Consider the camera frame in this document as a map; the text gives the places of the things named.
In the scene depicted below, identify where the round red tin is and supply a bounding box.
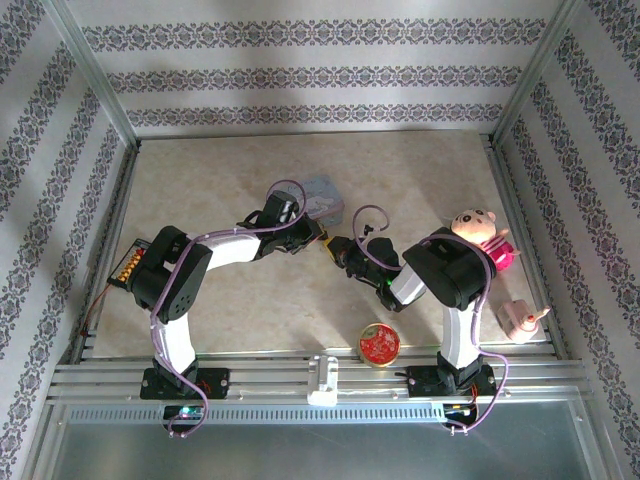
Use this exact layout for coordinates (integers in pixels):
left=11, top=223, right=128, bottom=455
left=355, top=322, right=402, bottom=369

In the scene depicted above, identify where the plush doll in pink stripes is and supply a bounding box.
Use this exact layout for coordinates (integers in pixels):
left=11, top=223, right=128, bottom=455
left=449, top=207, right=521, bottom=272

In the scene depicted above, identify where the small pink toy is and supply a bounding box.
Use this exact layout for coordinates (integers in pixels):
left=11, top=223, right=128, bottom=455
left=496, top=298, right=552, bottom=345

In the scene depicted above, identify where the black board with gold plugs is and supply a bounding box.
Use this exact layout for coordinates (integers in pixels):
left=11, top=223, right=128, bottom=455
left=108, top=237, right=152, bottom=289

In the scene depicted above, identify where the grey metal sheet panel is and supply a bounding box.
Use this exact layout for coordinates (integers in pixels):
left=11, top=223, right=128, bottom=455
left=47, top=422, right=591, bottom=480

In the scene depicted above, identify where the small circuit board with led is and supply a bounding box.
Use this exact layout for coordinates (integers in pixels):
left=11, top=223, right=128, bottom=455
left=162, top=403, right=206, bottom=426

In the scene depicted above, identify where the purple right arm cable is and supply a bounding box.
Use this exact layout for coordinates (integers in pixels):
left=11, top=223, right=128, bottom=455
left=351, top=203, right=512, bottom=437

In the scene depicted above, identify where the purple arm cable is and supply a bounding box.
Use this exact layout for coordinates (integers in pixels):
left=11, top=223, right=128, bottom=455
left=351, top=203, right=512, bottom=437
left=148, top=178, right=309, bottom=441

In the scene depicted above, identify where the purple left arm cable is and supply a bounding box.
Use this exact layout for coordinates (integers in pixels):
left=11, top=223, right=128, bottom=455
left=148, top=178, right=309, bottom=441

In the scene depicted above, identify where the white centre bracket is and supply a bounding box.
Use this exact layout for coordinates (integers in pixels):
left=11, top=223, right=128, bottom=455
left=306, top=353, right=340, bottom=407

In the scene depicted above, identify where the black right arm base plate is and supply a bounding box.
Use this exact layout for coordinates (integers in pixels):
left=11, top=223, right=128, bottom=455
left=407, top=364, right=496, bottom=401

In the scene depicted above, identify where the aluminium rail frame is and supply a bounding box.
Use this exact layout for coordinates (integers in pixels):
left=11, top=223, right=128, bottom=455
left=47, top=344, right=591, bottom=406

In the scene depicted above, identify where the aluminium side rail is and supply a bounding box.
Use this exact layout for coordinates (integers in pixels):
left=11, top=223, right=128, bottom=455
left=482, top=134, right=571, bottom=357
left=69, top=144, right=140, bottom=362

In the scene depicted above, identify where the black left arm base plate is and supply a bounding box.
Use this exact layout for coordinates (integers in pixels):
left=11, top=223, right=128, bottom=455
left=139, top=367, right=231, bottom=401

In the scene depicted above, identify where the grey slotted cable duct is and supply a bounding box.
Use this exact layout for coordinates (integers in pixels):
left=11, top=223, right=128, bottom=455
left=64, top=403, right=584, bottom=426

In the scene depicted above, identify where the small circuit board with wires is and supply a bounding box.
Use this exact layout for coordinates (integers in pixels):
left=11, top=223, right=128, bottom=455
left=443, top=402, right=477, bottom=427

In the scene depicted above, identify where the thin red wire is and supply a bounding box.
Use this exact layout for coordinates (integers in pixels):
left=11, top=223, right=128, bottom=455
left=81, top=284, right=114, bottom=337

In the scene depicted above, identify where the aluminium corner post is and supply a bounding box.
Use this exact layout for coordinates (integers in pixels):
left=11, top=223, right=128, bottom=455
left=47, top=0, right=142, bottom=151
left=492, top=0, right=587, bottom=146

